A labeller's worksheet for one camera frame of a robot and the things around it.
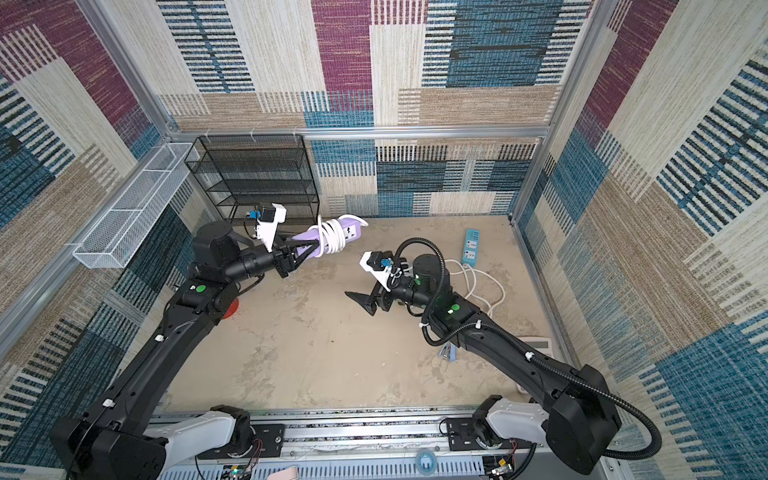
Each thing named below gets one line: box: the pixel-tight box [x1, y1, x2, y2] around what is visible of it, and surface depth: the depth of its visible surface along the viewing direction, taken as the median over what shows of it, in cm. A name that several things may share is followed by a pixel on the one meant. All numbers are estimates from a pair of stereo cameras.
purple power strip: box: [292, 217, 361, 259], surface depth 68 cm
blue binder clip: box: [438, 341, 457, 362], surface depth 87 cm
